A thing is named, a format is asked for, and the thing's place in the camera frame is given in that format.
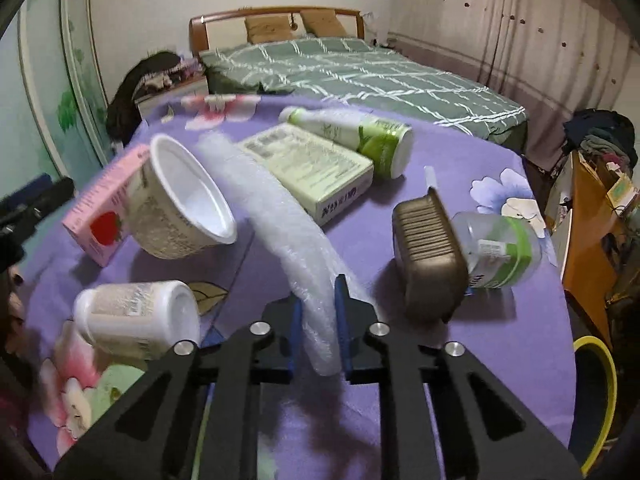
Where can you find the white nightstand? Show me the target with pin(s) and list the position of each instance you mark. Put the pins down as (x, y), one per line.
(155, 102)

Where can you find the pink strawberry carton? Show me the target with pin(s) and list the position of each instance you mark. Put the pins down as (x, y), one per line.
(95, 220)

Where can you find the white and green box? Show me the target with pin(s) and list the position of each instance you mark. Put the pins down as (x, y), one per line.
(305, 165)

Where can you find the green and white bottle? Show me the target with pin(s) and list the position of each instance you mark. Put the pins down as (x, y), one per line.
(370, 135)

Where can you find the purple floral cloth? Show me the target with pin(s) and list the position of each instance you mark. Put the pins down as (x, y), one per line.
(450, 360)

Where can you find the bed with green quilt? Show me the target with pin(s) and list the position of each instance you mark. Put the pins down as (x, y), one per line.
(350, 70)

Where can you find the pile of folded clothes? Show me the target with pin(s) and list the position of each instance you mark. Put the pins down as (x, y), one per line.
(600, 135)

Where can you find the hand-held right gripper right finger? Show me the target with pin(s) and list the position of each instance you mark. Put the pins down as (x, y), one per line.
(341, 330)

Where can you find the yellow rimmed blue bin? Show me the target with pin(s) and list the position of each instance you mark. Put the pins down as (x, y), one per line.
(607, 375)

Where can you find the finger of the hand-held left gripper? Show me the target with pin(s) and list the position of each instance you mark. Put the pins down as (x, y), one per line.
(35, 205)

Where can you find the bubble wrap roll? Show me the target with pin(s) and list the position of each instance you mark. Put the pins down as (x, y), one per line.
(280, 210)

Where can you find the wardrobe door with green print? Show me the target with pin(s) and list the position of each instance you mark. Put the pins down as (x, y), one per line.
(50, 85)

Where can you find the small white plastic jar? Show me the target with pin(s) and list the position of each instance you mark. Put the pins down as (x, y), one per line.
(135, 315)

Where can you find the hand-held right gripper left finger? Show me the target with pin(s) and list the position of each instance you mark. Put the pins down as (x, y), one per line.
(295, 332)

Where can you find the long wooden desk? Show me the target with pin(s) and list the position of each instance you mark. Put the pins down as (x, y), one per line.
(585, 240)

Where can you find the brown plastic tray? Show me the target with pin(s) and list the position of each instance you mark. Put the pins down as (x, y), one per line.
(430, 255)

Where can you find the clear bottle with green label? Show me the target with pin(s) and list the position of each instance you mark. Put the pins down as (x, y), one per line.
(500, 250)

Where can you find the brown pillow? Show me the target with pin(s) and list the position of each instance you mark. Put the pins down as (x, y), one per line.
(325, 22)
(270, 29)

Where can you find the wooden headboard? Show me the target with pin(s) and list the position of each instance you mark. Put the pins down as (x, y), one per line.
(197, 35)

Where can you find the striped beige curtain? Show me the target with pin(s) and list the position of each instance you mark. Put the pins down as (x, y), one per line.
(525, 35)

